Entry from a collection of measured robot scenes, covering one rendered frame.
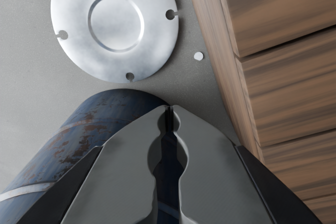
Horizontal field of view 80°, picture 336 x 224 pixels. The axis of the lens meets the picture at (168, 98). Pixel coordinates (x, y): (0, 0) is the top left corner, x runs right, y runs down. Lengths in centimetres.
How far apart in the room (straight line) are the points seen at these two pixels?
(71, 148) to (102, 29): 28
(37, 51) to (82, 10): 17
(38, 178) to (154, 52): 34
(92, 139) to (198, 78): 31
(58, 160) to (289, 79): 33
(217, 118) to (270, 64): 46
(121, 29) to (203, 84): 25
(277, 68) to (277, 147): 8
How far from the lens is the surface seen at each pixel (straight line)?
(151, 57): 51
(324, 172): 27
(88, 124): 44
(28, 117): 75
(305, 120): 22
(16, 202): 35
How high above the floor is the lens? 50
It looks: 61 degrees down
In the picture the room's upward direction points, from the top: 178 degrees counter-clockwise
